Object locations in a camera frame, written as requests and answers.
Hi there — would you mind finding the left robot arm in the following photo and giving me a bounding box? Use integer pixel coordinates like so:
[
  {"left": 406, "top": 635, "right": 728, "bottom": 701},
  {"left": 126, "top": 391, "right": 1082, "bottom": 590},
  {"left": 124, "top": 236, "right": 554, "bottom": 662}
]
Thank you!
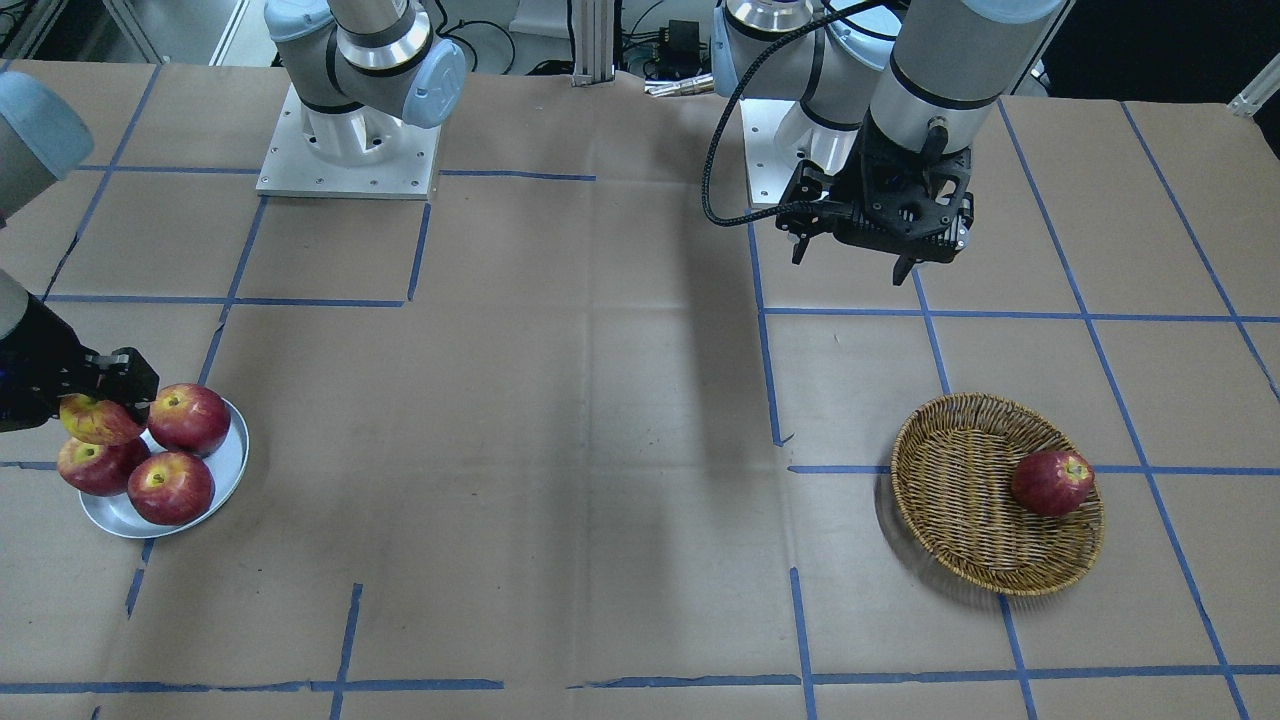
[{"left": 700, "top": 1, "right": 1071, "bottom": 284}]

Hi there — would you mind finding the dark red apple in basket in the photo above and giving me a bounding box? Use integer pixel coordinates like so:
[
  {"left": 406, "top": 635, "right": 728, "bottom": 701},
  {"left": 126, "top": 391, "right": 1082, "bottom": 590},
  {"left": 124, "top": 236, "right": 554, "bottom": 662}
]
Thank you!
[{"left": 1010, "top": 450, "right": 1094, "bottom": 518}]

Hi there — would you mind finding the grey round plate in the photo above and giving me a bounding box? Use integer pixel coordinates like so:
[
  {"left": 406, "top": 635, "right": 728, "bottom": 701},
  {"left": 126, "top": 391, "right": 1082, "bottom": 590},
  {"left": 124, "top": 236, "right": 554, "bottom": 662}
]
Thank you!
[{"left": 78, "top": 400, "right": 250, "bottom": 541}]

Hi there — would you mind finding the black braided cable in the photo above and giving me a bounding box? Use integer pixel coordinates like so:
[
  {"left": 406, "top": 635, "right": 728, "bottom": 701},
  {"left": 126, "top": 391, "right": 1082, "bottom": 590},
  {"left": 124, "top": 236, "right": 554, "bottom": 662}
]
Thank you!
[{"left": 700, "top": 0, "right": 906, "bottom": 229}]

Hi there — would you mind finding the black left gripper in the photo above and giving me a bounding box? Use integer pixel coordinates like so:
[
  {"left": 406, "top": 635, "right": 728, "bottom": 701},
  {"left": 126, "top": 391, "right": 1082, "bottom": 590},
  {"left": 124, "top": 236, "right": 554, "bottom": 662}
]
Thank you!
[{"left": 776, "top": 120, "right": 974, "bottom": 287}]

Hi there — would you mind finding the red apple on plate side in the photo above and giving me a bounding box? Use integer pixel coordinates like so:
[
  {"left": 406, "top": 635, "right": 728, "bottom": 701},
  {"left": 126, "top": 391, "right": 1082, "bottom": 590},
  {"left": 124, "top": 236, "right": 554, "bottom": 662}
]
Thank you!
[{"left": 56, "top": 438, "right": 151, "bottom": 497}]

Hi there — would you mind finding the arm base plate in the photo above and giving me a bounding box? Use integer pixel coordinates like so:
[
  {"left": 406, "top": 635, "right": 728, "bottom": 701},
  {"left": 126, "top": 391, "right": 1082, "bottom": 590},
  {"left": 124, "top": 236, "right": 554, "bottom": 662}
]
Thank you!
[
  {"left": 256, "top": 87, "right": 440, "bottom": 201},
  {"left": 740, "top": 99, "right": 858, "bottom": 210}
]

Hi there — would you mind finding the red apple on plate back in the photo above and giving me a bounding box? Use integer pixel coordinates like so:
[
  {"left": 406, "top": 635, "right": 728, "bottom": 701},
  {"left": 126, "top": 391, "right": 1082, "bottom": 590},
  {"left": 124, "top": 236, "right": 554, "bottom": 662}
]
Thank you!
[{"left": 146, "top": 383, "right": 230, "bottom": 457}]

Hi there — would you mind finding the red yellow apple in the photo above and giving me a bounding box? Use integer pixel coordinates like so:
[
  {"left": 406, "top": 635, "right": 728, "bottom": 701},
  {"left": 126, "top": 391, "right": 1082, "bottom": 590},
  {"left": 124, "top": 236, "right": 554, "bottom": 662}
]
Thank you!
[{"left": 58, "top": 395, "right": 146, "bottom": 446}]

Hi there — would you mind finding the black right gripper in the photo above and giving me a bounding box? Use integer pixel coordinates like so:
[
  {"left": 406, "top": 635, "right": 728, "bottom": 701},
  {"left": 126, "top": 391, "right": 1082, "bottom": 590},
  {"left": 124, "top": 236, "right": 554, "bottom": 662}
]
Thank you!
[{"left": 1, "top": 293, "right": 160, "bottom": 432}]

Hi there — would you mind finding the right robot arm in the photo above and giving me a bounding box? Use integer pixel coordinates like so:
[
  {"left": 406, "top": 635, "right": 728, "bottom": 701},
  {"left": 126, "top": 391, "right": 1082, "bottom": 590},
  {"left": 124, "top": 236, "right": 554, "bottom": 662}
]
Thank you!
[{"left": 1, "top": 1, "right": 468, "bottom": 437}]

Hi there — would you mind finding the round wicker basket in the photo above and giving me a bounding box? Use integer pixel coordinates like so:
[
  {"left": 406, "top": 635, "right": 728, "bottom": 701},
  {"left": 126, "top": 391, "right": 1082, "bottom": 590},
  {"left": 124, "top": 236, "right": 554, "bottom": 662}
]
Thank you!
[{"left": 890, "top": 392, "right": 1106, "bottom": 597}]

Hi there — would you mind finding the red apple on plate front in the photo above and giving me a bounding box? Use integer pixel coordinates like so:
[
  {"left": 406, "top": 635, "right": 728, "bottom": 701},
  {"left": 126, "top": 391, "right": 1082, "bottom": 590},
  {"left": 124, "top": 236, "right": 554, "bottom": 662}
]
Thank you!
[{"left": 125, "top": 451, "right": 215, "bottom": 527}]

